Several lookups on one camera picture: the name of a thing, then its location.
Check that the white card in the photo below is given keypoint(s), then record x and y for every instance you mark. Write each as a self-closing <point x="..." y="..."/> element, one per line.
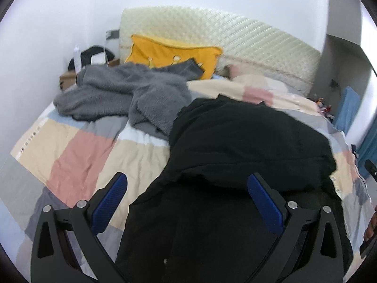
<point x="98" y="59"/>

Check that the yellow pillow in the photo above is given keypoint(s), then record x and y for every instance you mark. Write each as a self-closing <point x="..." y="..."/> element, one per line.
<point x="165" y="54"/>

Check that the grey fleece garment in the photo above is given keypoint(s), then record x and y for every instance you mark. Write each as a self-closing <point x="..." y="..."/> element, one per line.
<point x="132" y="91"/>

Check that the wooden nightstand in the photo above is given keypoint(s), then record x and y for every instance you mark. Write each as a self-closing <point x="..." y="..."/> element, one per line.
<point x="67" y="79"/>

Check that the grey wall outlet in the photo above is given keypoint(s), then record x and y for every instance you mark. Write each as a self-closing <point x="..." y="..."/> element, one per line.
<point x="112" y="34"/>

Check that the dark wall switch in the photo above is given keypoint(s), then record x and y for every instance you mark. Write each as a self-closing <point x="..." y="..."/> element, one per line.
<point x="334" y="83"/>

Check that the cream quilted headboard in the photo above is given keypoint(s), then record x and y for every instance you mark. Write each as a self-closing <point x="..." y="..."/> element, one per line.
<point x="250" y="41"/>

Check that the black puffer jacket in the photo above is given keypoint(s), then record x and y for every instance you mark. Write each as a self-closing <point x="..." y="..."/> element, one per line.
<point x="235" y="168"/>

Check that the patchwork quilt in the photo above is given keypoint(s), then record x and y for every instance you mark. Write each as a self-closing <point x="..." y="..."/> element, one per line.
<point x="88" y="153"/>

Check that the black bag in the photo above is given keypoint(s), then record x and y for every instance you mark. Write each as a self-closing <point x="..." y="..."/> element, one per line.
<point x="88" y="53"/>

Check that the person's right hand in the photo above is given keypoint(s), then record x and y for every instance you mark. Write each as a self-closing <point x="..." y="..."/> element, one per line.
<point x="371" y="224"/>

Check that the pink pillow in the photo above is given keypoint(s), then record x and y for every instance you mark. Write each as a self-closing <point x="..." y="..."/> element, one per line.
<point x="250" y="76"/>

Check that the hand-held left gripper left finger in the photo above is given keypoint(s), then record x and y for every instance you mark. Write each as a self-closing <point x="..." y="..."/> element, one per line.
<point x="109" y="200"/>

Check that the blue towel over chair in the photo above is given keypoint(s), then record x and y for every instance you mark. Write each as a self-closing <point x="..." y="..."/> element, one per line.
<point x="347" y="109"/>

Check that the blue curtain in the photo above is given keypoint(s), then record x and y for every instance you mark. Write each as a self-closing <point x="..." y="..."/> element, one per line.
<point x="368" y="150"/>

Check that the small items on desk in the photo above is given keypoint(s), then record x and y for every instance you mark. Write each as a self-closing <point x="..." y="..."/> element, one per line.
<point x="324" y="107"/>

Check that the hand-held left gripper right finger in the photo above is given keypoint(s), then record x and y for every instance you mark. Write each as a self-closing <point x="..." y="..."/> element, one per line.
<point x="265" y="202"/>

